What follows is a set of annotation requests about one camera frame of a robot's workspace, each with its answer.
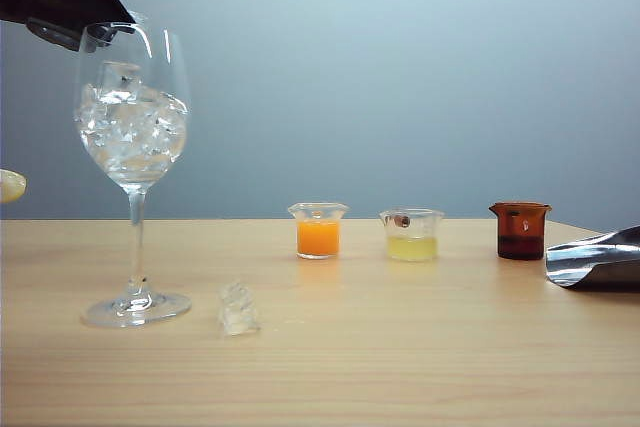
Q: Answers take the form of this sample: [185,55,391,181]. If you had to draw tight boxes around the smoky grey measuring cup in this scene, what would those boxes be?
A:
[26,11,149,54]

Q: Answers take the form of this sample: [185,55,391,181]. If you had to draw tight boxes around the measuring cup with orange juice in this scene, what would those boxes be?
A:
[286,201,350,262]

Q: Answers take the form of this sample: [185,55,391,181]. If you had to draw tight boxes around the measuring cup with yellow juice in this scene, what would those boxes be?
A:
[378,207,446,264]

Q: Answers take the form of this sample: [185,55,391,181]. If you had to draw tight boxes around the amber brown measuring cup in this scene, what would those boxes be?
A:
[487,200,553,262]

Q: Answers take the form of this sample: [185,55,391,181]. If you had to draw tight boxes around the large clear ice cube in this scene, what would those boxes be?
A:
[97,60,143,97]

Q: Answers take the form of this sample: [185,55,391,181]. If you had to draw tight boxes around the small clear ice cube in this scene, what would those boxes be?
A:
[160,92,190,123]

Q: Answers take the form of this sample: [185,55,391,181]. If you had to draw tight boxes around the yellow lemon slice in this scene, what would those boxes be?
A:
[0,168,29,205]

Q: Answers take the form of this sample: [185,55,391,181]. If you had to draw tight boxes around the clear stemmed wine glass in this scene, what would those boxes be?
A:
[73,21,193,330]

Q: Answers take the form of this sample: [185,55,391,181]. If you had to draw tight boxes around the melting clear ice chunk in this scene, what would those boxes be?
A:
[215,281,263,338]

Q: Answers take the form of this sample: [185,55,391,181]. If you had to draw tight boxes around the shiny metal ice scoop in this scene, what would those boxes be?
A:
[544,224,640,293]

